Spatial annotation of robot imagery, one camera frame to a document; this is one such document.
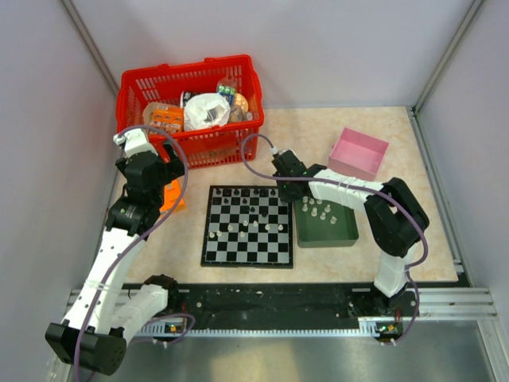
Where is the black and white chessboard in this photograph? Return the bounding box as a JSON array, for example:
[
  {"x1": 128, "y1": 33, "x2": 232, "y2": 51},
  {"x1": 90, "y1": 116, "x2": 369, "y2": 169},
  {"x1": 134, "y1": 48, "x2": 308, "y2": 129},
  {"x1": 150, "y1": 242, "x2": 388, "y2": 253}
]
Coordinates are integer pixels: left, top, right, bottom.
[{"x1": 200, "y1": 185, "x2": 293, "y2": 269}]

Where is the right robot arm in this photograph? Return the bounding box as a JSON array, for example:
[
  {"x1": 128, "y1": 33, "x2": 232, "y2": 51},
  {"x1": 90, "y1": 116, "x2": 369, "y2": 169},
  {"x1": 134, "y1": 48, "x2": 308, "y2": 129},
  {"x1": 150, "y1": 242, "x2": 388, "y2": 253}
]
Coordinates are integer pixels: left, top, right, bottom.
[{"x1": 272, "y1": 149, "x2": 429, "y2": 315}]

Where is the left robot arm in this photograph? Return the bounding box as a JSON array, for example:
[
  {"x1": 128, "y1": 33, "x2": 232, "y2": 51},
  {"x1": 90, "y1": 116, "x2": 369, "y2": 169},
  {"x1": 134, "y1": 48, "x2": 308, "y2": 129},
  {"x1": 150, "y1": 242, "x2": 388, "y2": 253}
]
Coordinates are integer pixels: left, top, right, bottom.
[{"x1": 45, "y1": 125, "x2": 188, "y2": 376}]

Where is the orange snack box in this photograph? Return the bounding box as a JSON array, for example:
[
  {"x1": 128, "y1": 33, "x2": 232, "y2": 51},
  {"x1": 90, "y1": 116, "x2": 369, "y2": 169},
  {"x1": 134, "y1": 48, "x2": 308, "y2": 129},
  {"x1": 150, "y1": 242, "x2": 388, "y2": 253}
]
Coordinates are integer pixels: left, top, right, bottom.
[{"x1": 142, "y1": 102, "x2": 184, "y2": 134}]

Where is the dark green tray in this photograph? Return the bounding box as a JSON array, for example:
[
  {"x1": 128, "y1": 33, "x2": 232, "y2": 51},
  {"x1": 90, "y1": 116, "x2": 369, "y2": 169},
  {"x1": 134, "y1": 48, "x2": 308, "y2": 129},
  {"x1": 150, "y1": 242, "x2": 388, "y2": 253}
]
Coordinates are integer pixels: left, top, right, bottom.
[{"x1": 293, "y1": 198, "x2": 359, "y2": 248}]

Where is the pink box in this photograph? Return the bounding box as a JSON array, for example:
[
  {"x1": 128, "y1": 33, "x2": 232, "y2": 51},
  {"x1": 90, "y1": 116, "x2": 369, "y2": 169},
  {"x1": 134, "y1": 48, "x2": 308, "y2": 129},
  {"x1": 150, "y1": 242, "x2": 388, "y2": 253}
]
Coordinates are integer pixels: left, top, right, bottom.
[{"x1": 327, "y1": 127, "x2": 389, "y2": 181}]

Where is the white plastic bag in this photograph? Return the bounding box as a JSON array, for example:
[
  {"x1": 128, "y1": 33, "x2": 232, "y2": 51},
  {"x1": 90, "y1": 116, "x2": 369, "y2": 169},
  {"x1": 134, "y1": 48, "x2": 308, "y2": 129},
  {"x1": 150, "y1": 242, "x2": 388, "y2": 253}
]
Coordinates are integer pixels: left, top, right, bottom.
[{"x1": 184, "y1": 93, "x2": 231, "y2": 131}]

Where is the red plastic shopping basket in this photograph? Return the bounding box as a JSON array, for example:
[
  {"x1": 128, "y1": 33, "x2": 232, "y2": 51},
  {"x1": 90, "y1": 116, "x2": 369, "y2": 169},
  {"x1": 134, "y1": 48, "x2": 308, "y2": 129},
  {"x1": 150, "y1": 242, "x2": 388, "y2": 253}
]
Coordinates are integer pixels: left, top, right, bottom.
[{"x1": 116, "y1": 54, "x2": 265, "y2": 168}]

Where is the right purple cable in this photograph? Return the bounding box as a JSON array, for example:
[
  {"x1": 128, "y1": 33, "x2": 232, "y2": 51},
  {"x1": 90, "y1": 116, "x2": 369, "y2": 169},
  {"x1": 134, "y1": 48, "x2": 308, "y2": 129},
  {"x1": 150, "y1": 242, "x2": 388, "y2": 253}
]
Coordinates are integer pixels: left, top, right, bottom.
[{"x1": 240, "y1": 134, "x2": 430, "y2": 346}]

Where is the purple cable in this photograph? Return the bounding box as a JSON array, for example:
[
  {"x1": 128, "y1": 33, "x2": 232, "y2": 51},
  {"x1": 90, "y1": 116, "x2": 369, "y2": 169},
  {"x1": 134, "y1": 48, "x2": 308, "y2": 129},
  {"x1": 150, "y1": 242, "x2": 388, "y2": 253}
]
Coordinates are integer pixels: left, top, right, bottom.
[
  {"x1": 73, "y1": 125, "x2": 198, "y2": 382},
  {"x1": 240, "y1": 134, "x2": 430, "y2": 346}
]

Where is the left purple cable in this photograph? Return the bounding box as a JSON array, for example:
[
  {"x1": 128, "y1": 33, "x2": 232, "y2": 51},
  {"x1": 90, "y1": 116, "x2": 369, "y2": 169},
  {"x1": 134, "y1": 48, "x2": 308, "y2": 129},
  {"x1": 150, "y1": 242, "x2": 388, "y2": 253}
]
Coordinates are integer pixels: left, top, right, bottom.
[{"x1": 73, "y1": 125, "x2": 198, "y2": 382}]

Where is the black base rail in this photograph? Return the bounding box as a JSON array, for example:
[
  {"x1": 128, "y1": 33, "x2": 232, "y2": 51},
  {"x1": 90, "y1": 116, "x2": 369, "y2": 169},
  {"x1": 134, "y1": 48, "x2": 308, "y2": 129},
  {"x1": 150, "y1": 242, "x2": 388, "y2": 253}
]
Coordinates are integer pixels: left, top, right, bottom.
[{"x1": 162, "y1": 283, "x2": 418, "y2": 330}]

